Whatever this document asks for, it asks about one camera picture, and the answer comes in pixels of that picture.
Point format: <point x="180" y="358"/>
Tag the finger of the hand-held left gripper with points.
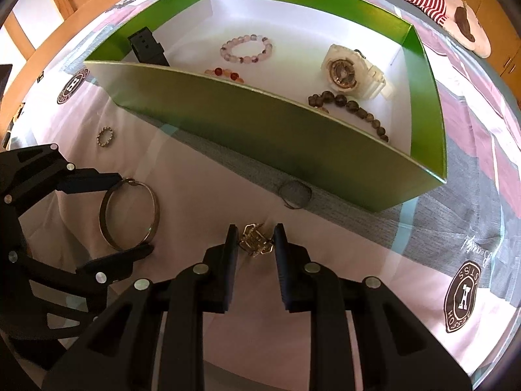
<point x="89" y="182"/>
<point x="118" y="266"/>

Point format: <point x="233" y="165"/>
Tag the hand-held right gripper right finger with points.
<point x="285" y="277"/>

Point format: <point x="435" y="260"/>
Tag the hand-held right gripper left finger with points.
<point x="230" y="277"/>

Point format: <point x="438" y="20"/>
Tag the silver bangle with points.
<point x="109" y="239"/>

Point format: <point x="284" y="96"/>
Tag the gold earrings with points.
<point x="254" y="244"/>

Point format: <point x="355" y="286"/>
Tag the green cardboard box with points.
<point x="264" y="138"/>

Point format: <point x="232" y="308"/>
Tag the black wrist watch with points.
<point x="146" y="47"/>

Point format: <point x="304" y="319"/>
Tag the white wrist watch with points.
<point x="344" y="71"/>

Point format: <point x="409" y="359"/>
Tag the patterned bed sheet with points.
<point x="203" y="179"/>

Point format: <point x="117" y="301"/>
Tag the striped plush toy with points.
<point x="464" y="20"/>

